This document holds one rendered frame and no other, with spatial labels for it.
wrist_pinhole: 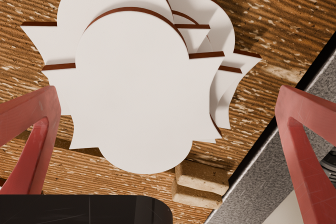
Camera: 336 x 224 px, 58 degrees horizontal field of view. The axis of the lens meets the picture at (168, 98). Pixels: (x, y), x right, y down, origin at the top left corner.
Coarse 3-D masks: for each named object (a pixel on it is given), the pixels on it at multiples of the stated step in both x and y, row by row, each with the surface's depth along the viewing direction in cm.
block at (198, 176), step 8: (184, 160) 34; (176, 168) 34; (184, 168) 33; (192, 168) 33; (200, 168) 34; (208, 168) 34; (216, 168) 35; (176, 176) 33; (184, 176) 32; (192, 176) 32; (200, 176) 33; (208, 176) 33; (216, 176) 34; (224, 176) 34; (184, 184) 33; (192, 184) 33; (200, 184) 33; (208, 184) 33; (216, 184) 33; (224, 184) 33; (216, 192) 34; (224, 192) 34
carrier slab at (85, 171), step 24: (24, 144) 32; (0, 168) 34; (48, 168) 35; (72, 168) 35; (96, 168) 35; (48, 192) 37; (72, 192) 37; (96, 192) 37; (120, 192) 37; (144, 192) 37; (168, 192) 38; (192, 216) 40
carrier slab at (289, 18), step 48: (0, 0) 24; (48, 0) 24; (240, 0) 24; (288, 0) 24; (0, 48) 26; (240, 48) 27; (288, 48) 27; (0, 96) 29; (240, 96) 30; (192, 144) 33; (240, 144) 33
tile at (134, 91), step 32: (96, 32) 19; (128, 32) 20; (160, 32) 20; (64, 64) 22; (96, 64) 21; (128, 64) 21; (160, 64) 21; (192, 64) 21; (64, 96) 22; (96, 96) 22; (128, 96) 22; (160, 96) 22; (192, 96) 22; (96, 128) 24; (128, 128) 24; (160, 128) 24; (192, 128) 24; (128, 160) 26; (160, 160) 26
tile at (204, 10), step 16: (176, 0) 21; (192, 0) 21; (208, 0) 21; (192, 16) 22; (208, 16) 22; (224, 16) 22; (208, 32) 23; (224, 32) 23; (224, 48) 23; (224, 64) 24; (240, 64) 24; (224, 96) 26; (224, 112) 27
